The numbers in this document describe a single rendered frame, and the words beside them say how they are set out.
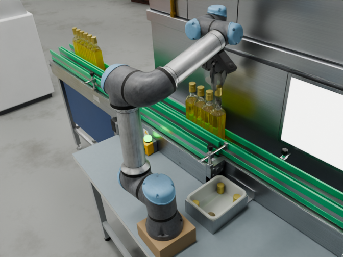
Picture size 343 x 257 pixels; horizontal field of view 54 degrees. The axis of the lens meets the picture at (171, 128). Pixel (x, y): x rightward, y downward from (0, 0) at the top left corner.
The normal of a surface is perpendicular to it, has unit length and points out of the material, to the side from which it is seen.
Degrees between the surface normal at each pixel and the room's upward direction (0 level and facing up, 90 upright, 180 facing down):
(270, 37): 90
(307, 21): 90
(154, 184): 4
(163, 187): 4
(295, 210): 90
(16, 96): 90
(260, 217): 0
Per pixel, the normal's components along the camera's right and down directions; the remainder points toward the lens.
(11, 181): -0.05, -0.82
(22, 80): 0.63, 0.42
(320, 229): -0.76, 0.40
